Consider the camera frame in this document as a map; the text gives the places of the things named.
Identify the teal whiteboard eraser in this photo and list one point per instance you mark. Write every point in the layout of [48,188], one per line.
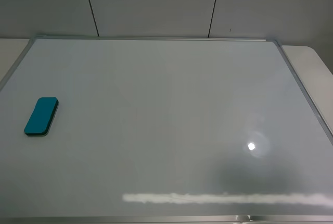
[42,116]

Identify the white whiteboard with aluminium frame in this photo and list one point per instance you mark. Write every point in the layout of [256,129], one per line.
[163,131]

